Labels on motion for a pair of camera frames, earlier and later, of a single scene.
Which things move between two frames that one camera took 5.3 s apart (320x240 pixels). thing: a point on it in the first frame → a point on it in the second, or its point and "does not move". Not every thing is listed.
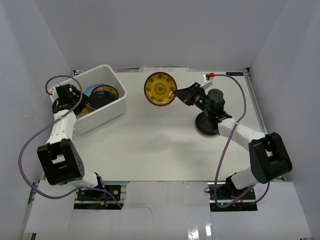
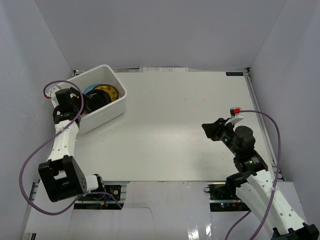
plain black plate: [205, 124] → [96, 99]
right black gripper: [187, 95] → [213, 130]
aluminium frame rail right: [248, 75] does not move
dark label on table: [234, 73] does not move
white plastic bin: [102, 74] does not move
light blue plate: [88, 90] does not move
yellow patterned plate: [159, 88] → [110, 89]
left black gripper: [75, 99] does not move
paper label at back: [162, 69] does not move
